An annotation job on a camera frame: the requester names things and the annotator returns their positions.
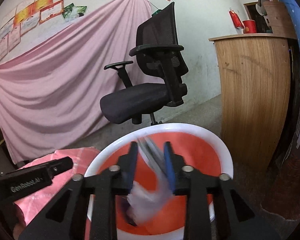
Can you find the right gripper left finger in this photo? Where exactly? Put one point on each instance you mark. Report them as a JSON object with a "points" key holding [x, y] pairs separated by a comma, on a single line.
{"points": [[65, 215]]}

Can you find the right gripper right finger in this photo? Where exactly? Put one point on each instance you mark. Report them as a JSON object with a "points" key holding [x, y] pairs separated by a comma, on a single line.
{"points": [[234, 218]]}

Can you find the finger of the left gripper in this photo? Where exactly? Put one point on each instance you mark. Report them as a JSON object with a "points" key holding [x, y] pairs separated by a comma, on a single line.
{"points": [[58, 166]]}

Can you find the crushed silver red wrapper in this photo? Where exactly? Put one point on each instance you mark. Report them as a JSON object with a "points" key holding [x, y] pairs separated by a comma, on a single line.
{"points": [[151, 191]]}

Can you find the pink checkered tablecloth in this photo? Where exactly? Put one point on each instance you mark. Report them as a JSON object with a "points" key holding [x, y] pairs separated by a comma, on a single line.
{"points": [[81, 157]]}

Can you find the red and white basin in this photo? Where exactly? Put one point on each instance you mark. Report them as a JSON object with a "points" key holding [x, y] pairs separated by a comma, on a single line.
{"points": [[200, 149]]}

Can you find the pink hanging sheet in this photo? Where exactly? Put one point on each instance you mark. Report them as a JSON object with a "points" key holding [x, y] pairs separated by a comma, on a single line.
{"points": [[50, 95]]}

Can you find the wooden cabinet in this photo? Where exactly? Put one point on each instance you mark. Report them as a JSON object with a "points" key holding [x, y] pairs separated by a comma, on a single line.
{"points": [[255, 72]]}

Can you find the black office chair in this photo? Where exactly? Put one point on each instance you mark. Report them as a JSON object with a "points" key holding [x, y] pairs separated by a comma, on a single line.
{"points": [[153, 80]]}

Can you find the red cup on cabinet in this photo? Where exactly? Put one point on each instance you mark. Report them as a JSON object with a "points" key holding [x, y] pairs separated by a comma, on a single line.
{"points": [[249, 27]]}

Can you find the red hanging ornament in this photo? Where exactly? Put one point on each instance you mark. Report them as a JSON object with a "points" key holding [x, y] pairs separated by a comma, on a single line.
{"points": [[235, 19]]}

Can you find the wall certificates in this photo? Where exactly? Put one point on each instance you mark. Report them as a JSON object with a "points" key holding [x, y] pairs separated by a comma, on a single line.
{"points": [[26, 16]]}

